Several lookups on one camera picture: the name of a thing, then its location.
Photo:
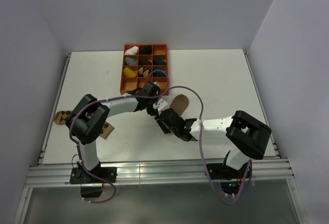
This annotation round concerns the orange wooden compartment tray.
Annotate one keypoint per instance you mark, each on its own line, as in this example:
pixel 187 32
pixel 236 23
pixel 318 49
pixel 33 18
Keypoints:
pixel 129 84

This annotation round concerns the teal rolled sock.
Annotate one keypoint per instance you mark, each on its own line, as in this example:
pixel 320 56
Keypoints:
pixel 158 72
pixel 158 60

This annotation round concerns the argyle rolled sock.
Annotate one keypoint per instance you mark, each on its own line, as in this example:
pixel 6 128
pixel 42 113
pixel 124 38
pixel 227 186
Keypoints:
pixel 144 71

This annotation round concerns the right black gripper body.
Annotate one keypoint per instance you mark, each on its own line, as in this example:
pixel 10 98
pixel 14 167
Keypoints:
pixel 164 128

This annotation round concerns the white rolled sock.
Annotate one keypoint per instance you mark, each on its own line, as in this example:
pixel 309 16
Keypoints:
pixel 132 51

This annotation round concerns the teal rolled sock lower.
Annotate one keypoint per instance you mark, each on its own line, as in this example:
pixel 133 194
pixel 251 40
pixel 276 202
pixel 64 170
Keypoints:
pixel 158 72

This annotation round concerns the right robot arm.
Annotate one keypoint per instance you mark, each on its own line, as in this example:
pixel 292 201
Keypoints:
pixel 249 135

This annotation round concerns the aluminium table frame rail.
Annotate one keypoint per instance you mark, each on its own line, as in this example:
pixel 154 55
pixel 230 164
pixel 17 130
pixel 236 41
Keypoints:
pixel 163 172

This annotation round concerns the tan sock with maroon cuff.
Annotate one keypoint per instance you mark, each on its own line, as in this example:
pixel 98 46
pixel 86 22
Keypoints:
pixel 179 104

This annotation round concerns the yellow rolled sock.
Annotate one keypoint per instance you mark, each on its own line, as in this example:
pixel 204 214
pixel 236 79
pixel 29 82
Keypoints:
pixel 129 73

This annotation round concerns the teal rolled sock upper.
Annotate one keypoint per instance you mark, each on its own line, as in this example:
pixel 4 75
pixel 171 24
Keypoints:
pixel 158 60

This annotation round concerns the grey rolled sock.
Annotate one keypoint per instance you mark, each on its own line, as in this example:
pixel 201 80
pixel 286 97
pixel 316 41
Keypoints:
pixel 131 61

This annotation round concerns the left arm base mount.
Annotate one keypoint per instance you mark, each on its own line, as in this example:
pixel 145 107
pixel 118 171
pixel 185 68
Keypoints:
pixel 91 187

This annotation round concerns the brown argyle sock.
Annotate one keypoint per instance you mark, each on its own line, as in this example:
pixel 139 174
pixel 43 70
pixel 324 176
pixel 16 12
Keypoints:
pixel 61 116

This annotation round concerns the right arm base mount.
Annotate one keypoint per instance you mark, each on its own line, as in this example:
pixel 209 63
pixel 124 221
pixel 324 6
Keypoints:
pixel 219 171

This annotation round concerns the dark green rolled sock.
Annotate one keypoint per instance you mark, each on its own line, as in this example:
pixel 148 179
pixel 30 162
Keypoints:
pixel 145 50

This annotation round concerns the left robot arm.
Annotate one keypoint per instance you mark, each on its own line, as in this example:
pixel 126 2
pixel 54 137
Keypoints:
pixel 86 121

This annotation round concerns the dark brown rolled sock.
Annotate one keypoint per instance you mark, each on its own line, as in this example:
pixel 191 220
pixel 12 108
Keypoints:
pixel 144 60

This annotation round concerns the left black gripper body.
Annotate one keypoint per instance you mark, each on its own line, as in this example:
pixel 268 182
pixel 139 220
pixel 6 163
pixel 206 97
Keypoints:
pixel 150 110

